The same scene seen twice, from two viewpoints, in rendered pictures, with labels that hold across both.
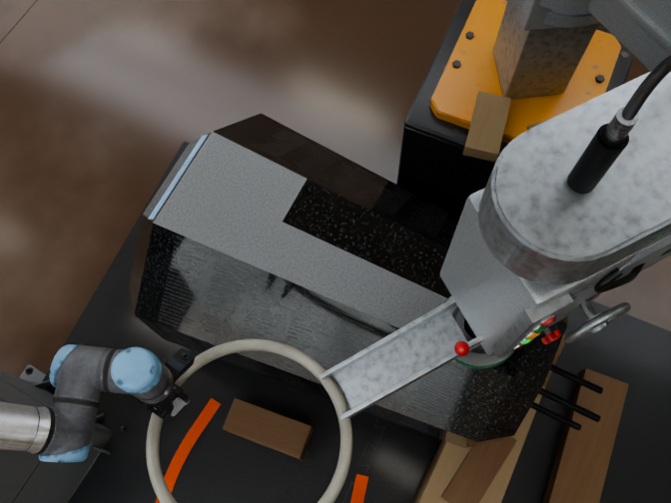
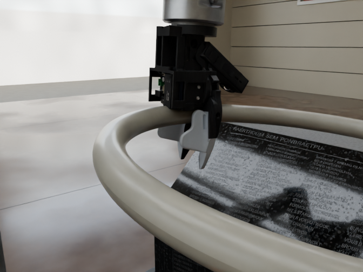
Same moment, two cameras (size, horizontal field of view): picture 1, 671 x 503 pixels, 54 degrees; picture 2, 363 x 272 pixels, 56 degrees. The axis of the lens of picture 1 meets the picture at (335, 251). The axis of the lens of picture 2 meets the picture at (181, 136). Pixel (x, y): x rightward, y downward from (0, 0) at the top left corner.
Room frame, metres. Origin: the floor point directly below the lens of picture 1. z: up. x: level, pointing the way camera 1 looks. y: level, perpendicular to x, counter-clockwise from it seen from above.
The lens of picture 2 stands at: (-0.23, 0.28, 1.05)
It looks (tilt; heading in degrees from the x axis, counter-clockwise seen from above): 15 degrees down; 19
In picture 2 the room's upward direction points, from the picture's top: straight up
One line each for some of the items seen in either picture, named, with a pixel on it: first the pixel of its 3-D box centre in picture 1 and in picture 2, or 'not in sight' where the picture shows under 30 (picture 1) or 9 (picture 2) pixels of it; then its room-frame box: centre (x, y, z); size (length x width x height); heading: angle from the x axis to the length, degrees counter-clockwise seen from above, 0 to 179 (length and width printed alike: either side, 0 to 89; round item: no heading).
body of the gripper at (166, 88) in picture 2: (158, 391); (186, 68); (0.27, 0.44, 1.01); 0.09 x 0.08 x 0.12; 142
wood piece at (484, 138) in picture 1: (486, 126); not in sight; (1.01, -0.49, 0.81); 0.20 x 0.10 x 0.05; 159
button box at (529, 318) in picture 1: (528, 326); not in sight; (0.26, -0.34, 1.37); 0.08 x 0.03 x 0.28; 112
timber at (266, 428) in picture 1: (269, 429); not in sight; (0.26, 0.30, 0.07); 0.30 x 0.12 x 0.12; 65
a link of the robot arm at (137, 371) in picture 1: (140, 373); not in sight; (0.28, 0.43, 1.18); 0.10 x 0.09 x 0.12; 79
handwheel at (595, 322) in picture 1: (587, 308); not in sight; (0.33, -0.52, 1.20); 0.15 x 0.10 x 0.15; 112
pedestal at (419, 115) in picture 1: (500, 138); not in sight; (1.21, -0.66, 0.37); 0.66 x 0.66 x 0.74; 61
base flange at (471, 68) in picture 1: (526, 75); not in sight; (1.21, -0.66, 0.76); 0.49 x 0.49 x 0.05; 61
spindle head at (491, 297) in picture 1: (555, 249); not in sight; (0.42, -0.43, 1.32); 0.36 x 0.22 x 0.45; 112
